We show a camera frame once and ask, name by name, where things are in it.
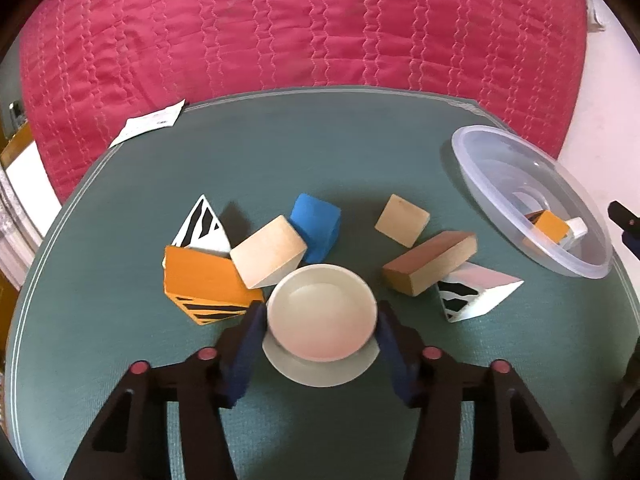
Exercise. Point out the zebra striped triangular block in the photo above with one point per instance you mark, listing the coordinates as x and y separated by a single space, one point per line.
200 227

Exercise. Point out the small plain wooden block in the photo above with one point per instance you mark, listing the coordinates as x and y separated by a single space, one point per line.
402 220

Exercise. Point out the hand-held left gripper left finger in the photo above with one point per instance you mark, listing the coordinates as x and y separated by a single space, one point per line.
250 345

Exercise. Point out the blue block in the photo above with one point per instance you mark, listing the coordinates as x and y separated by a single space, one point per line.
315 222

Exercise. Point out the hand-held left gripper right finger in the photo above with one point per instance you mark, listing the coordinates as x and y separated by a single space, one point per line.
395 350

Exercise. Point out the clear plastic bowl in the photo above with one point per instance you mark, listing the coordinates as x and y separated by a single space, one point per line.
505 185

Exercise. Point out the wooden furniture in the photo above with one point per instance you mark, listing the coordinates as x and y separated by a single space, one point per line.
15 142

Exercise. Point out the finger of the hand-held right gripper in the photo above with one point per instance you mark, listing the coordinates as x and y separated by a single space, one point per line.
627 217

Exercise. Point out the small orange block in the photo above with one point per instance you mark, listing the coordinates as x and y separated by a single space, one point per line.
550 225

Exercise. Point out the white cloth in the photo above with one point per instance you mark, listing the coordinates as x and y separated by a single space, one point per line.
25 200

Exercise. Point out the long brown wooden block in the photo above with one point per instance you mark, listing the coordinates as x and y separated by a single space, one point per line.
430 262

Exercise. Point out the plain beige wooden block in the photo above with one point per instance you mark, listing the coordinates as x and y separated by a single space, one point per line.
267 257

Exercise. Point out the red quilted blanket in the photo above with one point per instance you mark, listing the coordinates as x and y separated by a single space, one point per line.
300 25

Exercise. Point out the small white block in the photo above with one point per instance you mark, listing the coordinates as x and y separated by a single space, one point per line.
577 230

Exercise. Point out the pink zebra striped block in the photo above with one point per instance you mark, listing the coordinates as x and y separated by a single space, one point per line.
477 292

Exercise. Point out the large orange striped block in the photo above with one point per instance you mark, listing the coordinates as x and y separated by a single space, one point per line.
205 280

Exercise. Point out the white paper tag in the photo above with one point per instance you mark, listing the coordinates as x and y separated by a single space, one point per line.
150 122

